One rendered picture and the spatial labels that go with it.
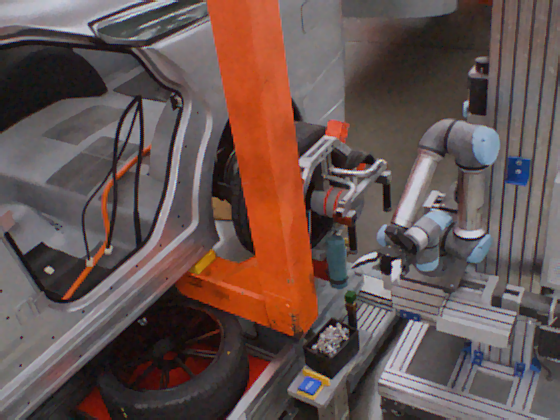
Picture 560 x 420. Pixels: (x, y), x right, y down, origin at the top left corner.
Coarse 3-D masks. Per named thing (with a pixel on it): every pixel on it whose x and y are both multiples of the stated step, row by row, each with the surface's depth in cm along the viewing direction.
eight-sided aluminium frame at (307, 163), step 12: (324, 144) 282; (336, 144) 283; (312, 156) 275; (324, 156) 277; (300, 168) 270; (312, 168) 270; (348, 180) 312; (336, 228) 311; (324, 240) 305; (312, 252) 288; (324, 252) 298
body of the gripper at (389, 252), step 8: (384, 248) 196; (392, 248) 195; (400, 248) 194; (416, 248) 197; (384, 256) 193; (392, 256) 191; (408, 256) 199; (384, 264) 196; (408, 264) 196; (384, 272) 197
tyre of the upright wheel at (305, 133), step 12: (300, 132) 278; (312, 132) 280; (324, 132) 289; (300, 144) 274; (312, 144) 282; (336, 156) 306; (240, 180) 276; (240, 192) 277; (240, 204) 277; (240, 216) 279; (240, 228) 283; (240, 240) 290; (252, 240) 285; (252, 252) 297
